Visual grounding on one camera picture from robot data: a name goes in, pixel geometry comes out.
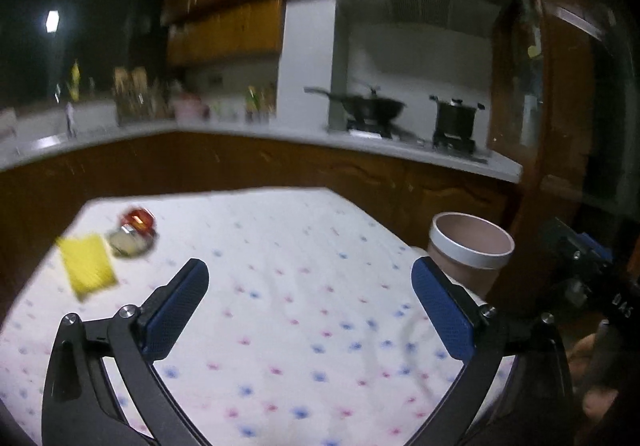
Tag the yellow sponge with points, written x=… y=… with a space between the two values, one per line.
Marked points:
x=87 y=266

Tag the red can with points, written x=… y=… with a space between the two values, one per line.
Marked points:
x=138 y=222

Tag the crushed metal can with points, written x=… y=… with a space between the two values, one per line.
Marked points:
x=127 y=243

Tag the white kitchen counter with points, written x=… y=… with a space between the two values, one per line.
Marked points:
x=300 y=136

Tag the person's right hand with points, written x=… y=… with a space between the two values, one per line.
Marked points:
x=600 y=403

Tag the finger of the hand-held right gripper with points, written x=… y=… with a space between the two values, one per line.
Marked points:
x=597 y=251

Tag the pink container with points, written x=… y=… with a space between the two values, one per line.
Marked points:
x=190 y=108

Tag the black cooking pot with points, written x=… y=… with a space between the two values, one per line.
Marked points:
x=455 y=118

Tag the pink bin with white rim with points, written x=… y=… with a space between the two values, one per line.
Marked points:
x=470 y=258

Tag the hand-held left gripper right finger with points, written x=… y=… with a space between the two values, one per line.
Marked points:
x=445 y=311

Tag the wooden glass-door cabinet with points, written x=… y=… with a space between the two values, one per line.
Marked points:
x=560 y=101

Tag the wooden lower cabinets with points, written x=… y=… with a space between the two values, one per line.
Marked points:
x=250 y=161

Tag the gas stove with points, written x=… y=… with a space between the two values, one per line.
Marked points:
x=410 y=138

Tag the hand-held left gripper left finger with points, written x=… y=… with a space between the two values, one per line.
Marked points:
x=175 y=311

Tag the black wok with lid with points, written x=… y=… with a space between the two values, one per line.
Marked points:
x=370 y=106

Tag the white lamp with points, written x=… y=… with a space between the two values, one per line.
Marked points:
x=52 y=21

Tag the floral white tablecloth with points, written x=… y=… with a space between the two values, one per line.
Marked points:
x=300 y=301

